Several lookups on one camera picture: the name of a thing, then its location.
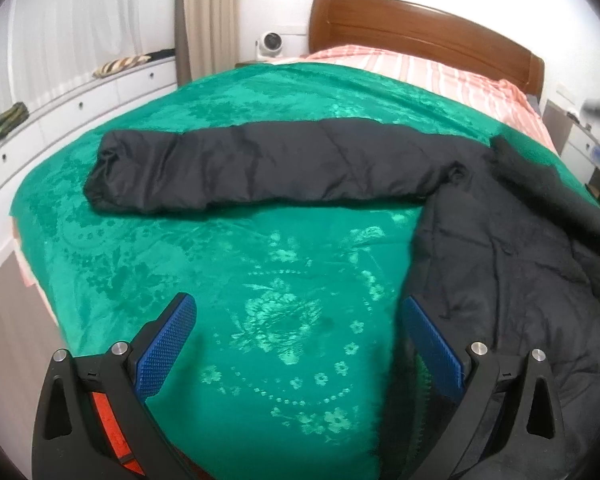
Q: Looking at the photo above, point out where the camouflage cloth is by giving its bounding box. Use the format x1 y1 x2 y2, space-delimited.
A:
0 102 30 140

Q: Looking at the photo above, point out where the brown wooden headboard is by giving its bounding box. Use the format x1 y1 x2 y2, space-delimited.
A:
307 0 546 98

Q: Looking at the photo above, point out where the small white fan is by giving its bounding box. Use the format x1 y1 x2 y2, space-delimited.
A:
254 31 283 61

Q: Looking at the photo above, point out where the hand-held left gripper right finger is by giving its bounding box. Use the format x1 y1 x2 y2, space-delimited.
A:
400 295 568 480

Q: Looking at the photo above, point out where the pink striped bed sheet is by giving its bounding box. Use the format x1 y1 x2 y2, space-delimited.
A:
10 44 556 288

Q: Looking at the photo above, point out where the white drawer cabinet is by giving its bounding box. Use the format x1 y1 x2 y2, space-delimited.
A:
0 52 181 281

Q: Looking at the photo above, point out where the white sheer curtain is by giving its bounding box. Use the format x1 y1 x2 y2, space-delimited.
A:
0 0 178 126

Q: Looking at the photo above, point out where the white desk with drawer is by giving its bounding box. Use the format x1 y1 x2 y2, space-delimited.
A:
545 97 600 181

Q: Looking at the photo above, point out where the beige curtain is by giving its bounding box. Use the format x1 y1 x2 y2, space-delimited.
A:
174 0 241 86

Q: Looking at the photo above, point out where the striped cushion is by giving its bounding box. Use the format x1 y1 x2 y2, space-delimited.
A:
92 54 151 79

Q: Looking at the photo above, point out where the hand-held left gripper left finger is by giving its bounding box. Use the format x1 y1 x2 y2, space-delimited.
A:
30 292 201 480

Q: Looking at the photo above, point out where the green patterned blanket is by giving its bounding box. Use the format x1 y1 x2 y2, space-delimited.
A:
10 60 600 480

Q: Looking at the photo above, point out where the black down jacket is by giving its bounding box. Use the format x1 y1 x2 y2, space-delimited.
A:
82 121 600 480

